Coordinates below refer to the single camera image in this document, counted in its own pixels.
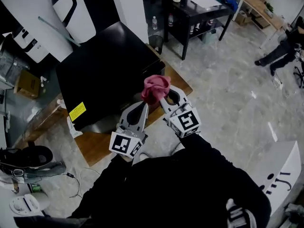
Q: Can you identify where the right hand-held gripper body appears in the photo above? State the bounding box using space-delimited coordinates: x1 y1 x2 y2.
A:
163 102 202 139

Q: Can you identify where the person's right forearm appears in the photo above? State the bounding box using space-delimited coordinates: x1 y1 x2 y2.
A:
177 132 238 175

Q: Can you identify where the wooden step platform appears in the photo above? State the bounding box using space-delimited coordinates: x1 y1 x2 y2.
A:
14 93 69 149

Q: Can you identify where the black office chair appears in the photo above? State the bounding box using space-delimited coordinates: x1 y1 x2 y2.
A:
293 65 304 89

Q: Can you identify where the plastic-wrapped machine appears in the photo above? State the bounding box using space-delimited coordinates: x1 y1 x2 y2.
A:
0 48 29 80

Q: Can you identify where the black mini fridge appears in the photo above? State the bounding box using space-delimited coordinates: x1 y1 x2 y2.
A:
55 20 166 132

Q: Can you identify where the light wooden desk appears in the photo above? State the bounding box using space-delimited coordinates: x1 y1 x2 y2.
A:
232 0 285 49

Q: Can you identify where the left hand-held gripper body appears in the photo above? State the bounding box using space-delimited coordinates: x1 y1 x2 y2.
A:
108 124 147 162

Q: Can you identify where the black shelf table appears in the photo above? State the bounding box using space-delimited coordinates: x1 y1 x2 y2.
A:
163 0 236 61

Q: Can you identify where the large white black robot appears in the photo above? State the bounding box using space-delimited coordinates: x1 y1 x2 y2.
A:
51 0 97 44

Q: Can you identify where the white round device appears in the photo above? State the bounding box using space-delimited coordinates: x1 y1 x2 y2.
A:
9 193 40 215

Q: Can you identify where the open cardboard box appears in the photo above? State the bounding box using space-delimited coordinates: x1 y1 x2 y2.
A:
13 69 41 99

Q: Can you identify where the person's right shoe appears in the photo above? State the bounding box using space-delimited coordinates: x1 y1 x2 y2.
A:
171 142 186 156

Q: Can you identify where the low wooden table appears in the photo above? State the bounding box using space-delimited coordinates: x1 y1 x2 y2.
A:
75 44 193 167

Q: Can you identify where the teal long-handled mop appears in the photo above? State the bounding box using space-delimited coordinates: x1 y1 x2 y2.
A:
38 17 81 47

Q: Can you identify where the pink cleaning cloth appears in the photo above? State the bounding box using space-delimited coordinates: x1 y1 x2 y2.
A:
141 75 171 105

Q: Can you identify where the person's left forearm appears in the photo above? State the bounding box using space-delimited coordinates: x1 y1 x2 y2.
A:
95 154 143 194

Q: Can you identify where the person's black top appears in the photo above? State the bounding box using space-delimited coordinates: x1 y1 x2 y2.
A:
68 151 273 228

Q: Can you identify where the blue bag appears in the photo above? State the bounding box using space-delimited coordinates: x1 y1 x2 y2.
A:
225 0 239 12

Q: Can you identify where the small white service robot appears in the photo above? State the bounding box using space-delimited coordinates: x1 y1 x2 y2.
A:
11 27 49 64

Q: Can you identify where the black round stool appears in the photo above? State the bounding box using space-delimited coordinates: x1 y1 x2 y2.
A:
0 145 54 170

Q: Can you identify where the white board sheet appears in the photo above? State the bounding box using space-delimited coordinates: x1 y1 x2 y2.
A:
187 0 223 9

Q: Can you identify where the black floor cable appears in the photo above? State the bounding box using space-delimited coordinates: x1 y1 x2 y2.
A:
66 172 83 199

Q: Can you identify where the black mesh bin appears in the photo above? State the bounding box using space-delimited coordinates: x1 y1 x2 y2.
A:
148 34 164 55

